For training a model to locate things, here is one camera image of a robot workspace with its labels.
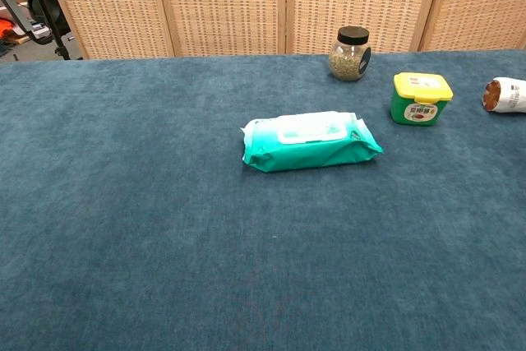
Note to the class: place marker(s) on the black tripod stand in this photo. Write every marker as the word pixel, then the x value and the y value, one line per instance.
pixel 47 14

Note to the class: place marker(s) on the grey metal frame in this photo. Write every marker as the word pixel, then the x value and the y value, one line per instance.
pixel 14 7

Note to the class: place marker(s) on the blue velvet table cloth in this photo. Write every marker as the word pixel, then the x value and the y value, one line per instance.
pixel 164 223

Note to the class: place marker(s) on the green tub yellow lid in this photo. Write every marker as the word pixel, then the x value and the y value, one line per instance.
pixel 413 98

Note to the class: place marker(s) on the glass spice jar black lid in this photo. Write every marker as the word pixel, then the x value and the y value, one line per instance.
pixel 347 61

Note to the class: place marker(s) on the teal wet wipes pack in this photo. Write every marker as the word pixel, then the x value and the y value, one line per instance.
pixel 304 153

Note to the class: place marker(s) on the wicker folding screen wooden frame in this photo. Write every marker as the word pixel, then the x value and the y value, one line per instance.
pixel 222 6

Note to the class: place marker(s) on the white label brown drink bottle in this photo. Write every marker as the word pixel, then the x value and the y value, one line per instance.
pixel 511 96

